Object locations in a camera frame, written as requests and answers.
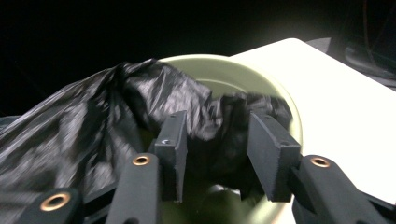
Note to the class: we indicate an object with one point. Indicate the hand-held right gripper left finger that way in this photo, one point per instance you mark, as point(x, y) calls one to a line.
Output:
point(169, 161)

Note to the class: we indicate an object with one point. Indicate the green plastic trash bin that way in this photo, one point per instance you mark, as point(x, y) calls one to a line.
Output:
point(249, 77)

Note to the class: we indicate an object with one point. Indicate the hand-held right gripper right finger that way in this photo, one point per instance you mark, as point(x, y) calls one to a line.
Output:
point(274, 161)

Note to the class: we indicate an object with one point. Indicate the black plastic garbage bag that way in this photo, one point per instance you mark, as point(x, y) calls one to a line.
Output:
point(93, 124)

